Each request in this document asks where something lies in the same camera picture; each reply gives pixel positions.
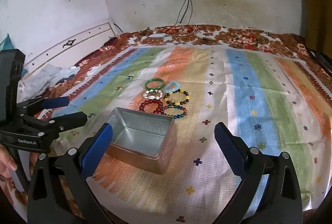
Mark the striped colourful bed blanket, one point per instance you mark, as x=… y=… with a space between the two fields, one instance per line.
x=272 y=103

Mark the green jade bangle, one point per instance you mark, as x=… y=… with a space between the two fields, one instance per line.
x=154 y=84

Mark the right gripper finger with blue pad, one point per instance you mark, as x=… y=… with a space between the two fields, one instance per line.
x=51 y=102

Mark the rectangular metal tin box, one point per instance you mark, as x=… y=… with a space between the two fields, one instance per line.
x=143 y=140

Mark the person's left hand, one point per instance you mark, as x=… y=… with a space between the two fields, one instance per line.
x=7 y=164

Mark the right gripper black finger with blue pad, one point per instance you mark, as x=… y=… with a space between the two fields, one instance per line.
x=281 y=201
x=47 y=202

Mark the floral brown bedsheet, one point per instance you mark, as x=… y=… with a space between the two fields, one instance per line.
x=257 y=41

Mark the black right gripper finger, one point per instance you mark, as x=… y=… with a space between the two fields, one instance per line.
x=58 y=124

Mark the white wooden headboard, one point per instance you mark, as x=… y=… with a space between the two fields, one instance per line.
x=70 y=51

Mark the crumpled grey cloth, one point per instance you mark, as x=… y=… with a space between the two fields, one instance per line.
x=48 y=77

